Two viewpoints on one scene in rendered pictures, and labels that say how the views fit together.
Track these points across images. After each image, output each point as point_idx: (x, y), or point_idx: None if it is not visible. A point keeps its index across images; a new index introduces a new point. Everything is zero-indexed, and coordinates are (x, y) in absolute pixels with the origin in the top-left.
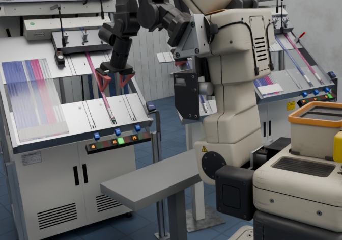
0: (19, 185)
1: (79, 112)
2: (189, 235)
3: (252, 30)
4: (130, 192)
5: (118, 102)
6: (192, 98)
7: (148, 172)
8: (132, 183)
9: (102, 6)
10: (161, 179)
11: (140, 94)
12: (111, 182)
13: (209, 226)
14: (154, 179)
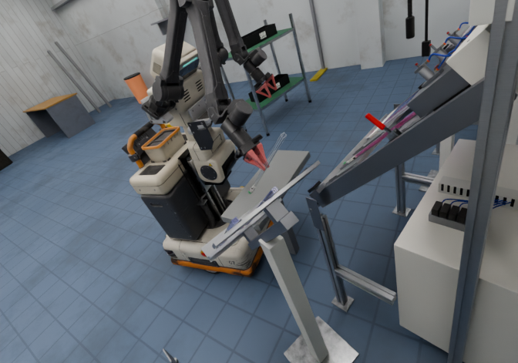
0: None
1: (377, 136)
2: (316, 314)
3: None
4: (282, 152)
5: (354, 163)
6: None
7: (284, 170)
8: (287, 159)
9: (408, 3)
10: (270, 168)
11: (335, 179)
12: (302, 154)
13: (299, 336)
14: (275, 166)
